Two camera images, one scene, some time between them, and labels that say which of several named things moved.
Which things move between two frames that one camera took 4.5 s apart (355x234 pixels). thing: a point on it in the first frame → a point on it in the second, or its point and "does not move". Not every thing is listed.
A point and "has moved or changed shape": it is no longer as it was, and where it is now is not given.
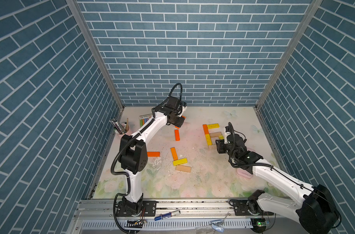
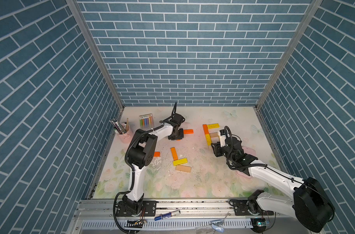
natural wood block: (215, 134) does not move
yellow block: (213, 126) does not move
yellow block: (208, 139) does not move
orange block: (177, 127) has moved or changed shape
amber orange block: (174, 153) does not move
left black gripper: (180, 122) → (180, 136)
